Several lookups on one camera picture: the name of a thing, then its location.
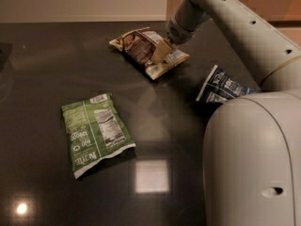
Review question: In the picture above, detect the blue chip bag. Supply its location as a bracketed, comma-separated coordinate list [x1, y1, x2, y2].
[196, 65, 258, 104]

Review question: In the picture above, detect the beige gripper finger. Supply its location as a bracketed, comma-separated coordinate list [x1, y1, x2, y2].
[151, 38, 175, 64]

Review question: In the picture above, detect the brown chip bag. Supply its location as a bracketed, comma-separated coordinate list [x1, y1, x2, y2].
[109, 27, 189, 80]

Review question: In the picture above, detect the green chip bag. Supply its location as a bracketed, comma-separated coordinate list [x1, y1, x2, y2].
[61, 93, 135, 179]

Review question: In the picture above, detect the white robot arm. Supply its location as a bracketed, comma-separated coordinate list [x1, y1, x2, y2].
[153, 0, 301, 226]

